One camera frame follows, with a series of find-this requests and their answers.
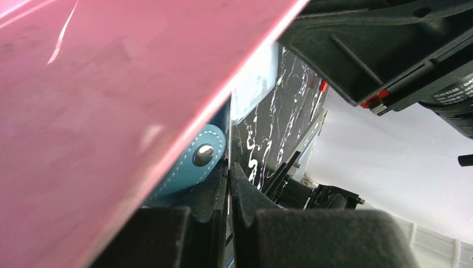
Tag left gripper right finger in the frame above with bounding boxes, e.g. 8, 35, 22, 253
229, 163, 417, 267

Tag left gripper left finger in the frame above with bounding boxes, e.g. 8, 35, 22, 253
91, 162, 228, 267

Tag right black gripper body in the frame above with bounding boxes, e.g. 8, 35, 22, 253
360, 29, 473, 167

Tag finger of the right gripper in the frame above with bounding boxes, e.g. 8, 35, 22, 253
278, 1, 472, 106

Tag blue leather card holder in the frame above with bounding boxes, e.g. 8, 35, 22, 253
142, 42, 282, 210

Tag pink plastic tray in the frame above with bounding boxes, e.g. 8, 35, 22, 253
1, 1, 306, 267

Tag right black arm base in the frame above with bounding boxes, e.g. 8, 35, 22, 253
264, 109, 366, 212

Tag aluminium front rail frame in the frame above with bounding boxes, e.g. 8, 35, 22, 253
354, 203, 473, 268

